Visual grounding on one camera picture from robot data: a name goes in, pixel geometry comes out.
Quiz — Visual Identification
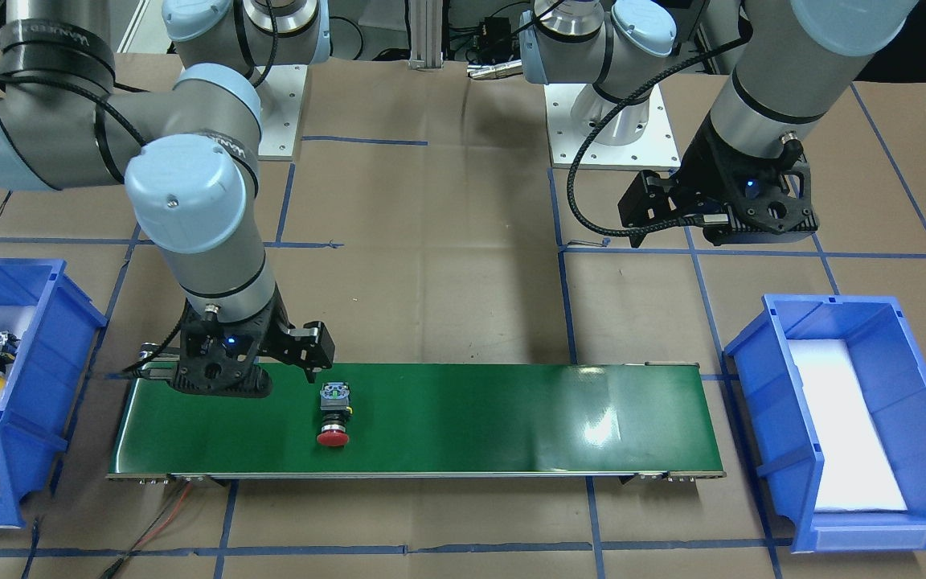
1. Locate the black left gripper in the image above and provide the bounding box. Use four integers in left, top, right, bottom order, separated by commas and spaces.
676, 117, 819, 244

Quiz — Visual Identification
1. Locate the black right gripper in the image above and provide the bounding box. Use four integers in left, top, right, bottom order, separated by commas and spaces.
170, 289, 286, 398

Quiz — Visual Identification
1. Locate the red mushroom push button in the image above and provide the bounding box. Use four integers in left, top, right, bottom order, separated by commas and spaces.
316, 381, 354, 448

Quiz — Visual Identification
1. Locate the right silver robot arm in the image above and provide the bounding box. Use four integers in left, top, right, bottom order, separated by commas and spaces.
0, 1, 335, 398

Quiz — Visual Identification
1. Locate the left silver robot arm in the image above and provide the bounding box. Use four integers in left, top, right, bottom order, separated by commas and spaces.
517, 1, 915, 246

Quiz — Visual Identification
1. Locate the blue bin with buttons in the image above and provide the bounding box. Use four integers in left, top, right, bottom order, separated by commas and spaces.
0, 259, 105, 528

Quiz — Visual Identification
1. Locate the far blue plastic bin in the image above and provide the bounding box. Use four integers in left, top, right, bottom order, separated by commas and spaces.
725, 294, 926, 553

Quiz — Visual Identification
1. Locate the green conveyor belt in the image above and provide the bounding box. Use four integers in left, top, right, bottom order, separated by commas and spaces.
108, 363, 725, 480

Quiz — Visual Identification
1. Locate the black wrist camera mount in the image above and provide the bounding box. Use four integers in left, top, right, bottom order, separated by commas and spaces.
268, 320, 337, 384

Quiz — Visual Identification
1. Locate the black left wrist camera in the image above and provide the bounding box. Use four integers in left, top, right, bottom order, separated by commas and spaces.
617, 170, 695, 228

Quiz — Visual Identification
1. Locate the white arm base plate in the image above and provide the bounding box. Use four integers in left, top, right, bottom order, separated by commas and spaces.
544, 84, 680, 171

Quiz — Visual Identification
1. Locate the red black conveyor wire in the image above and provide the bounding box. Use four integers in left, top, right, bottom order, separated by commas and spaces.
101, 478, 199, 579

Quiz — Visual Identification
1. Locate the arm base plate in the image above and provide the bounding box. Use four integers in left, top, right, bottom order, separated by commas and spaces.
256, 64, 309, 162

